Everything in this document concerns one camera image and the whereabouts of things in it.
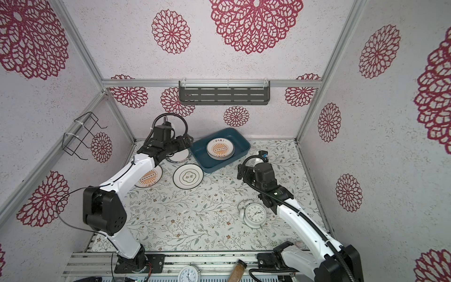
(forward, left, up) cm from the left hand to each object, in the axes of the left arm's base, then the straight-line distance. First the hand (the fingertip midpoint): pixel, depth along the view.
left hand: (186, 143), depth 89 cm
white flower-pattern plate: (-6, +2, -21) cm, 22 cm away
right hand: (-15, -30, +1) cm, 33 cm away
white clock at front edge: (-53, -5, -18) cm, 56 cm away
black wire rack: (-10, +44, +12) cm, 47 cm away
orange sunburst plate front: (+14, -17, -19) cm, 29 cm away
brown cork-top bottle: (-53, -24, -18) cm, 61 cm away
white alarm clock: (-30, -33, -18) cm, 48 cm away
